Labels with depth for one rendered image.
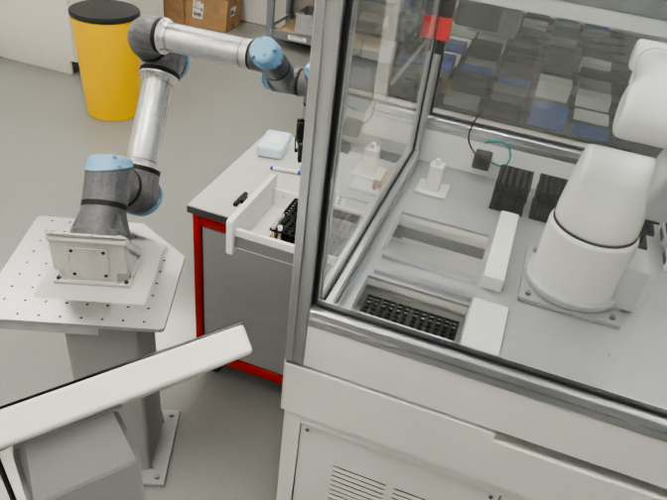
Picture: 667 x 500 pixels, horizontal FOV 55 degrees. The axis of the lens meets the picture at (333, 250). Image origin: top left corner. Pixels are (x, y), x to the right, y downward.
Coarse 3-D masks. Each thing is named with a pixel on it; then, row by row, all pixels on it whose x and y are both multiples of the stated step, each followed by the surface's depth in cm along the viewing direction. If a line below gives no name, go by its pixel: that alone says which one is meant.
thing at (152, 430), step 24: (144, 240) 183; (144, 264) 175; (48, 288) 163; (72, 288) 164; (96, 288) 165; (120, 288) 166; (144, 288) 167; (72, 336) 173; (96, 336) 173; (120, 336) 173; (144, 336) 183; (72, 360) 178; (96, 360) 178; (120, 360) 178; (144, 408) 191; (144, 432) 197; (168, 432) 220; (144, 456) 204; (168, 456) 212; (144, 480) 205
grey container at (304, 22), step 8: (304, 8) 550; (312, 8) 558; (296, 16) 539; (304, 16) 535; (312, 16) 532; (296, 24) 541; (304, 24) 539; (312, 24) 536; (296, 32) 544; (304, 32) 543; (312, 32) 540
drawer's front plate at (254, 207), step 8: (272, 176) 187; (264, 184) 183; (272, 184) 187; (256, 192) 179; (264, 192) 182; (272, 192) 189; (248, 200) 175; (256, 200) 178; (264, 200) 184; (240, 208) 171; (248, 208) 174; (256, 208) 180; (264, 208) 186; (232, 216) 168; (240, 216) 170; (248, 216) 176; (256, 216) 182; (232, 224) 167; (240, 224) 172; (248, 224) 178; (232, 232) 168; (232, 240) 170; (232, 248) 171
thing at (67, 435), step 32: (160, 352) 90; (192, 352) 92; (224, 352) 94; (64, 384) 84; (96, 384) 85; (128, 384) 87; (160, 384) 89; (0, 416) 79; (32, 416) 81; (64, 416) 82; (96, 416) 94; (0, 448) 79; (32, 448) 90; (64, 448) 92; (96, 448) 94; (128, 448) 96; (32, 480) 89; (64, 480) 91
